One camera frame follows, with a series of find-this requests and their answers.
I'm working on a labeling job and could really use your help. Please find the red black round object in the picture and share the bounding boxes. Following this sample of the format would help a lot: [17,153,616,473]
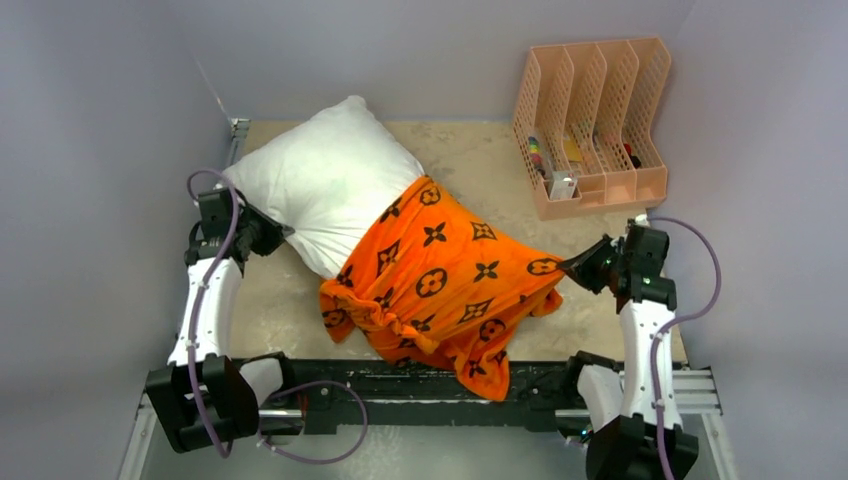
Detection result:
[623,143,642,169]

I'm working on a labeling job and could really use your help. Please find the aluminium frame rails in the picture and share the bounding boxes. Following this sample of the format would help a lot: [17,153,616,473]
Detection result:
[119,121,737,479]

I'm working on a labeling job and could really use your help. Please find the pink desk file organizer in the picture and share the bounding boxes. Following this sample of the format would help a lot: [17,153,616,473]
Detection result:
[512,37,672,220]

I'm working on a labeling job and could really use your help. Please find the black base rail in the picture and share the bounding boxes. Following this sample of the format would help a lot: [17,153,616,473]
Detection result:
[251,357,624,435]

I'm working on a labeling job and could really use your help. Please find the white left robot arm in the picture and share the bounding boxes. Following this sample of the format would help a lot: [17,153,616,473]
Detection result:
[145,187,298,456]

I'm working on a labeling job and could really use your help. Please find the small white red box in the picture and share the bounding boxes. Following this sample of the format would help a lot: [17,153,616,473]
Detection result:
[546,170,577,201]

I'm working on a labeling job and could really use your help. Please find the orange patterned pillowcase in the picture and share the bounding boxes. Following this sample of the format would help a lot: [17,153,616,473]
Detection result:
[319,176,565,401]

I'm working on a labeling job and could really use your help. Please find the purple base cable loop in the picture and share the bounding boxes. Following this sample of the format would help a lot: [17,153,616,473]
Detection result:
[258,380,370,466]

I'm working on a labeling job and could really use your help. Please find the set of coloured markers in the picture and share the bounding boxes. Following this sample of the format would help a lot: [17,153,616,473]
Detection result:
[527,135,548,179]

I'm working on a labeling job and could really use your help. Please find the white pillow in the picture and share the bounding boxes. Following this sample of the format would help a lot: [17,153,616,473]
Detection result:
[224,95,424,279]

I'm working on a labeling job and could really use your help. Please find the yellow notepad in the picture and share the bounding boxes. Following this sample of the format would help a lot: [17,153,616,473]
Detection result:
[563,135,583,164]

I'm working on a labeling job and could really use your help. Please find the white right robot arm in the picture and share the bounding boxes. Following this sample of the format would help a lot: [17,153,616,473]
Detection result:
[560,219,699,479]

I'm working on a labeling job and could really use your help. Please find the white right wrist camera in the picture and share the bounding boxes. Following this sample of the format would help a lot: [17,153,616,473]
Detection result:
[632,213,652,227]

